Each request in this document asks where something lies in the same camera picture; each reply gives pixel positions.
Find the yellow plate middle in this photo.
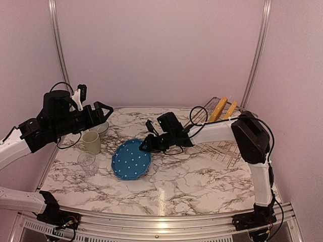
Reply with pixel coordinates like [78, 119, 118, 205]
[221, 101, 238, 120]

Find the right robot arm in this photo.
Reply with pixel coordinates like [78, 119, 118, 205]
[139, 111, 275, 226]

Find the clear drinking glass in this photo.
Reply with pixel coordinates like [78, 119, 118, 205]
[77, 151, 98, 176]

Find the yellow plate rear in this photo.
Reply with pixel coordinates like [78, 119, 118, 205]
[208, 96, 228, 123]

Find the left aluminium frame post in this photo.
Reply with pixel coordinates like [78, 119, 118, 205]
[47, 0, 74, 89]

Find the yellow plate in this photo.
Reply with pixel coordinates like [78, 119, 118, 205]
[221, 101, 238, 120]
[208, 96, 228, 123]

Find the aluminium frame post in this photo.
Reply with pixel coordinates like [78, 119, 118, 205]
[47, 0, 74, 89]
[241, 0, 273, 108]

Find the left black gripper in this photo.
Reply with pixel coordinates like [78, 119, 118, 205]
[51, 101, 113, 139]

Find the right aluminium frame post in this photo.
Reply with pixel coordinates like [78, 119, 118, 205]
[241, 0, 273, 108]

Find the pale green mug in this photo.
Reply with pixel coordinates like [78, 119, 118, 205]
[76, 131, 101, 155]

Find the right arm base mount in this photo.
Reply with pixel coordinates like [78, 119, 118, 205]
[232, 212, 277, 231]

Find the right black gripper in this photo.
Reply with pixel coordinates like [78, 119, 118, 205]
[138, 131, 175, 153]

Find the front aluminium rail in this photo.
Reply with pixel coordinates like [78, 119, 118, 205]
[15, 205, 303, 242]

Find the white green bowl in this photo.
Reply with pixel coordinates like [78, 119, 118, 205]
[89, 122, 109, 138]

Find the wire dish rack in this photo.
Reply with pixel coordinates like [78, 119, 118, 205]
[181, 97, 258, 168]

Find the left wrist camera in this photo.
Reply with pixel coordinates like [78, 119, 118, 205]
[71, 84, 87, 111]

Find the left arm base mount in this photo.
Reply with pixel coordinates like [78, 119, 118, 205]
[36, 210, 81, 230]

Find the blue polka dot plate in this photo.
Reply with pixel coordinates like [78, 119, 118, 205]
[111, 139, 151, 180]

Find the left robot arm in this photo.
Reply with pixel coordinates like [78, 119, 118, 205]
[1, 85, 114, 224]

